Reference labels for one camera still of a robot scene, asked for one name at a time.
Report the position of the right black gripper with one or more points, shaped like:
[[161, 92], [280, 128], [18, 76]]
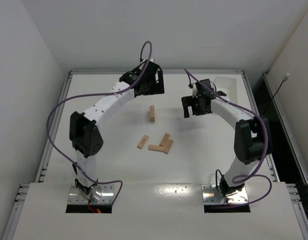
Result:
[[188, 102]]

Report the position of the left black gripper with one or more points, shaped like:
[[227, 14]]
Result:
[[158, 81]]

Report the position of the wood block six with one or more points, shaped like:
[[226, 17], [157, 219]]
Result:
[[152, 113]]

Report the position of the white plastic box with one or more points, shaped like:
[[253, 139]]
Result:
[[227, 85]]

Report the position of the wood block five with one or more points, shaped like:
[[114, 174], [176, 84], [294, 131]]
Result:
[[143, 141]]

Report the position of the wood block seven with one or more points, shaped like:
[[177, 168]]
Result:
[[156, 148]]

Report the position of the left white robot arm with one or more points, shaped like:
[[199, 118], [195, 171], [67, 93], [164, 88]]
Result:
[[85, 128]]

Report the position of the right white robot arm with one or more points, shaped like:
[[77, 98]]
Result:
[[251, 135]]

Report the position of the wood block three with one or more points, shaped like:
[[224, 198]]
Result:
[[164, 140]]

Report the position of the wood block four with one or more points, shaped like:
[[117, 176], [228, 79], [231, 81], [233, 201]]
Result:
[[168, 146]]

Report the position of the white front cover panel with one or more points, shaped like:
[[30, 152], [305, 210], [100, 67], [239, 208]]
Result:
[[145, 211]]

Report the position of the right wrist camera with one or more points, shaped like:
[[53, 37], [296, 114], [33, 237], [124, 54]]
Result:
[[194, 89]]

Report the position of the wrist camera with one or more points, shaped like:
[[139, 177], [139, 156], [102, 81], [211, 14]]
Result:
[[146, 59], [194, 89]]

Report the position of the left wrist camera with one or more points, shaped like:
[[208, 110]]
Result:
[[146, 59]]

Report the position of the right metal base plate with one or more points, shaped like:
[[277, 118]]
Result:
[[212, 197]]

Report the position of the metal base plate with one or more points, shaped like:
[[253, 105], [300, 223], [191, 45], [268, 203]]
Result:
[[102, 194], [212, 197]]

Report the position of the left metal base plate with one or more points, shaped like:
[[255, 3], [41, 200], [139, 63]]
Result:
[[102, 194]]

